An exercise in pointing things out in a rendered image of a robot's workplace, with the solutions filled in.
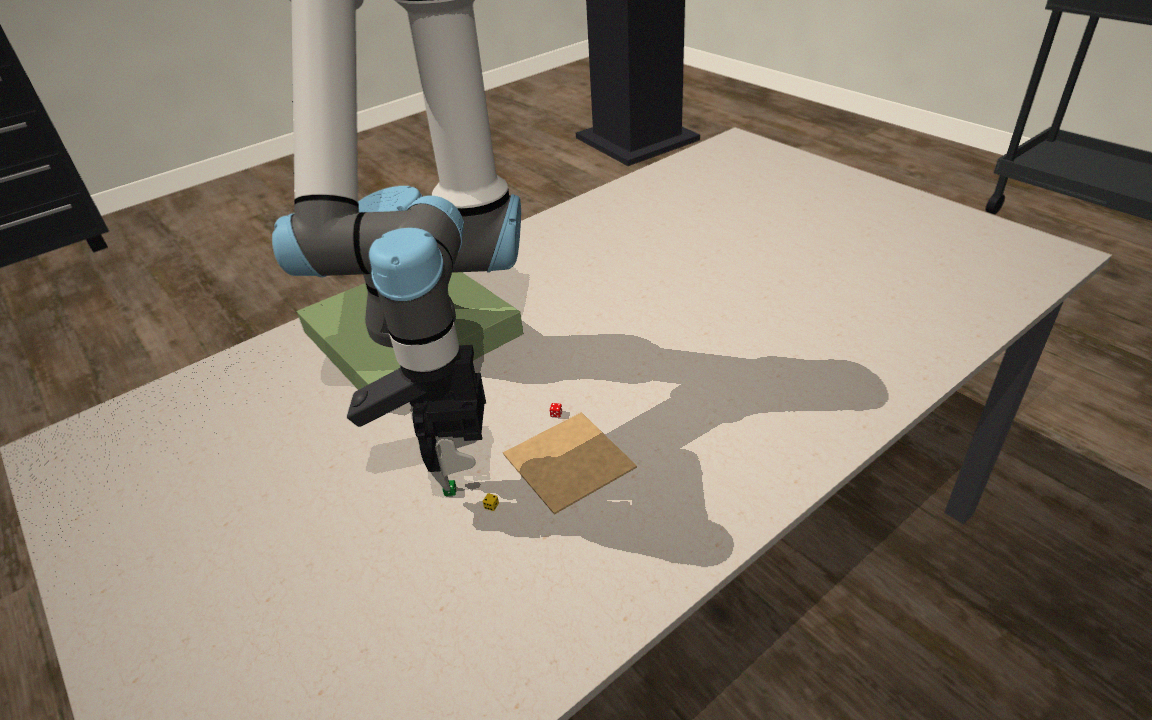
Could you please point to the tan flat mat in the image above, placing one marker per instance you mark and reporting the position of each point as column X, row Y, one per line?
column 568, row 462

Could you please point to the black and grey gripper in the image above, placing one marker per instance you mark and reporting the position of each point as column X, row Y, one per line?
column 449, row 415

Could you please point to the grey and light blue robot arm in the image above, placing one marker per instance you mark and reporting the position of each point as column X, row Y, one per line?
column 391, row 235

